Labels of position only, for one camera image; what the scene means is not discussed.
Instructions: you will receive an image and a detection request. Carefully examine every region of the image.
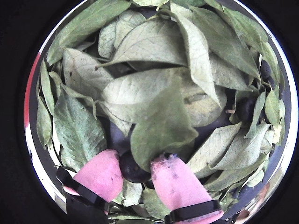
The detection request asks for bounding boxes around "dark grey round bowl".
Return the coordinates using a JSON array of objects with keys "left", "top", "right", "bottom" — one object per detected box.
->
[{"left": 24, "top": 0, "right": 292, "bottom": 224}]

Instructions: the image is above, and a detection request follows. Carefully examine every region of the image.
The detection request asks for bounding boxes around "pink-tipped black gripper finger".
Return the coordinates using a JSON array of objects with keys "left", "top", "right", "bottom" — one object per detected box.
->
[
  {"left": 55, "top": 149, "right": 124, "bottom": 224},
  {"left": 150, "top": 153, "right": 228, "bottom": 224}
]

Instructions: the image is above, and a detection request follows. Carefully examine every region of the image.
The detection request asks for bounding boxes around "red collapsible silicone cup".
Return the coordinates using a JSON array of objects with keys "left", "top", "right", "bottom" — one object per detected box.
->
[{"left": 24, "top": 53, "right": 41, "bottom": 128}]

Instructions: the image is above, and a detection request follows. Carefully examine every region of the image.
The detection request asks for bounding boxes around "pile of green leaves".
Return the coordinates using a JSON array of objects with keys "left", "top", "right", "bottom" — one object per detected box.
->
[{"left": 36, "top": 0, "right": 287, "bottom": 222}]

